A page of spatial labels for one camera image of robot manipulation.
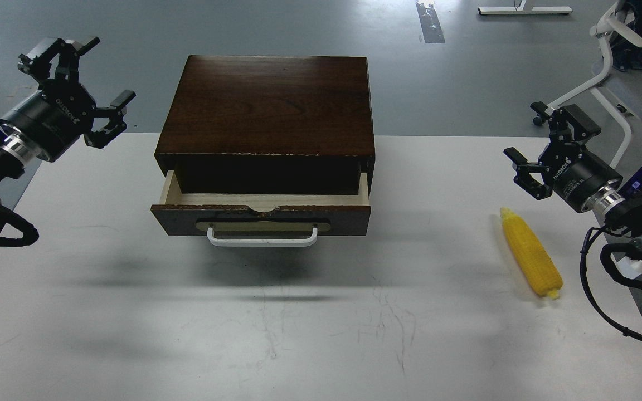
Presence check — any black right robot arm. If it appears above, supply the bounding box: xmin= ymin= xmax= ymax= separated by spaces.
xmin=504 ymin=101 xmax=642 ymax=341

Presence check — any yellow corn cob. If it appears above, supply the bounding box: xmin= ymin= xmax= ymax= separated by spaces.
xmin=499 ymin=207 xmax=563 ymax=300

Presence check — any dark wooden cabinet box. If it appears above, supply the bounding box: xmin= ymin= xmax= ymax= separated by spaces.
xmin=154 ymin=55 xmax=376 ymax=194

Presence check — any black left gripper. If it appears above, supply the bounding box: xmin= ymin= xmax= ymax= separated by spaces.
xmin=2 ymin=36 xmax=136 ymax=162

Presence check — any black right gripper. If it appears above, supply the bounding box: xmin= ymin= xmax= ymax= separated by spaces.
xmin=503 ymin=101 xmax=622 ymax=213

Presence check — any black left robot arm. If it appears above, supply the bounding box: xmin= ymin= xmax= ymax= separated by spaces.
xmin=0 ymin=36 xmax=135 ymax=248

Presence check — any wooden drawer with white handle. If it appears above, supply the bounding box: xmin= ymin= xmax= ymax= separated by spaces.
xmin=150 ymin=171 xmax=372 ymax=247

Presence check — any white office chair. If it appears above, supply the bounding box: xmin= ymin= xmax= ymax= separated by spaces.
xmin=532 ymin=1 xmax=642 ymax=167

